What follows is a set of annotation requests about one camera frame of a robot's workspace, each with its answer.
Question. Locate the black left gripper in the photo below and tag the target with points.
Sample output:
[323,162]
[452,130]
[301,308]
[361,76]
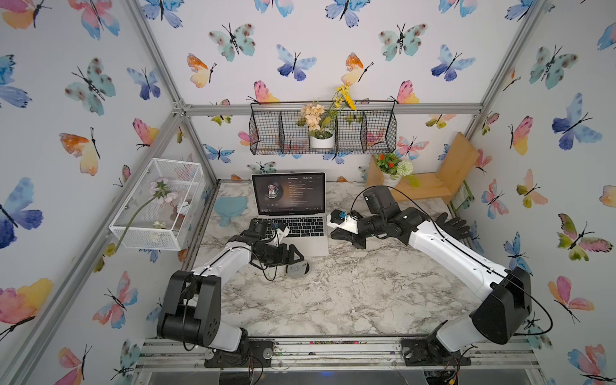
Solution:
[288,255]

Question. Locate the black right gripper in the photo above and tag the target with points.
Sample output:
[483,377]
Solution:
[354,238]

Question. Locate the grey wireless mouse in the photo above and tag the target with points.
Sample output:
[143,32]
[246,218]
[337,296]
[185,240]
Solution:
[304,268]

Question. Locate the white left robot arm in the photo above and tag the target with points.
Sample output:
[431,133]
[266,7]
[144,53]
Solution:
[191,310]

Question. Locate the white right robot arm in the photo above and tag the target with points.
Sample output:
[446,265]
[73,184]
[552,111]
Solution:
[505,294]

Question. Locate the silver laptop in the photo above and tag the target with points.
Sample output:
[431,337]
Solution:
[297,202]

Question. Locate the white ribbed flower pot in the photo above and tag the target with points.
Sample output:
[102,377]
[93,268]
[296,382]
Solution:
[391,180]

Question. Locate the green artificial plant with flowers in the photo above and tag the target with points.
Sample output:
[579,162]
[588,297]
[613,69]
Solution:
[392,164]

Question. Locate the light blue hand mirror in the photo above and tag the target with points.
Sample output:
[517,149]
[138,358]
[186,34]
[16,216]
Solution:
[230,207]

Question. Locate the black and blue work glove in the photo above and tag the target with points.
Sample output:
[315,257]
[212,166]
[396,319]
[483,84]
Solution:
[454,227]

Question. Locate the green and white leaflet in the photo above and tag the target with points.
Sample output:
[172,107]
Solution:
[462,199]

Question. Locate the white pot with beige flowers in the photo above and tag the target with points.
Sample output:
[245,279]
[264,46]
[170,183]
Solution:
[320,123]

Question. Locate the wooden desktop shelf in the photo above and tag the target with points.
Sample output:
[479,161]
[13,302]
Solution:
[444,183]

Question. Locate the yellow artificial flower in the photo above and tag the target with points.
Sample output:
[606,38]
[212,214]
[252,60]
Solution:
[342,98]

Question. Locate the pink artificial flower with stem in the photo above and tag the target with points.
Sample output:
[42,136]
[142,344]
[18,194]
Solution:
[160,192]

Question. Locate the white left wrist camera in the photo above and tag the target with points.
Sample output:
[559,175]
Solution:
[280,233]

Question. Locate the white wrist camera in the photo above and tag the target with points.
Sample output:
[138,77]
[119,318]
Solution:
[338,219]
[280,233]

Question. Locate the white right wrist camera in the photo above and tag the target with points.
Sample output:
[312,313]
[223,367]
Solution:
[338,219]

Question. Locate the black wire wall basket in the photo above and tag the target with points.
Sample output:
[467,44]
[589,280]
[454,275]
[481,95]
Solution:
[287,129]

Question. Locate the white mesh wall box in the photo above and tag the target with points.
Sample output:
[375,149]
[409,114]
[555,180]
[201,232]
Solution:
[161,227]

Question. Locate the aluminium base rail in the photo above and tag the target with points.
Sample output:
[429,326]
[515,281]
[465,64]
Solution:
[286,354]

